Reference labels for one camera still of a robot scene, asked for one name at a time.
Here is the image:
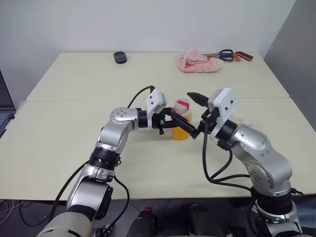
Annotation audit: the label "dark rounded shape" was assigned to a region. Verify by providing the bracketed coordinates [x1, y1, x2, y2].
[132, 206, 158, 237]
[189, 204, 218, 237]

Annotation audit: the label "dark laptop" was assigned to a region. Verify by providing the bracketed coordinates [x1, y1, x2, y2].
[0, 69, 16, 139]

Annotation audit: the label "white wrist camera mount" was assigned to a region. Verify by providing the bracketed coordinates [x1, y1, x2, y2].
[145, 88, 167, 130]
[207, 88, 236, 135]

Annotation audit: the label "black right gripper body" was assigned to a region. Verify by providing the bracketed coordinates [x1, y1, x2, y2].
[200, 107, 220, 135]

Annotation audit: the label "clear orange juice bottle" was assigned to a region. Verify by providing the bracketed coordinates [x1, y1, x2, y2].
[171, 108, 194, 142]

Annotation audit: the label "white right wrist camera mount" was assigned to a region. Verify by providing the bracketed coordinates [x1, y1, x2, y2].
[207, 88, 236, 135]

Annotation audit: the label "orange black handled shears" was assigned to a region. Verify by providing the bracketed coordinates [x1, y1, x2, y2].
[206, 51, 254, 63]

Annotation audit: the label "dark handled scissors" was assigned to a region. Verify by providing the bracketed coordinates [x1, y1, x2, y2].
[203, 49, 234, 62]

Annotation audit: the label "grey partition panel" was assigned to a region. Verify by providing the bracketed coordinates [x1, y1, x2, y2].
[263, 0, 316, 130]

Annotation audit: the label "red white bottle cap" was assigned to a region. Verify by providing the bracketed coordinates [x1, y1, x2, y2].
[174, 98, 191, 115]

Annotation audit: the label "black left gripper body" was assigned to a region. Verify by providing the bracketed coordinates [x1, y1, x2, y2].
[151, 107, 175, 136]

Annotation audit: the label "pink towel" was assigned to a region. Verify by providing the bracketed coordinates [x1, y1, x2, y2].
[175, 48, 222, 74]

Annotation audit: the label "white floor cables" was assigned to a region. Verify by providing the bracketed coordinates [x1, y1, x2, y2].
[0, 199, 26, 218]

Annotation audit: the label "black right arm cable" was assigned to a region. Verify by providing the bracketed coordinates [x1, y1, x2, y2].
[201, 120, 305, 196]

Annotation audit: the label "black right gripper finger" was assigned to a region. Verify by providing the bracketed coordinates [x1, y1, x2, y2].
[197, 118, 208, 136]
[187, 91, 210, 107]

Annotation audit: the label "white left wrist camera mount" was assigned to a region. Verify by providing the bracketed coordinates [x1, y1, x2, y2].
[145, 88, 167, 130]

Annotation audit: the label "black floor cable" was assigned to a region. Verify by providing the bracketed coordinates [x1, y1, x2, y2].
[19, 200, 56, 228]

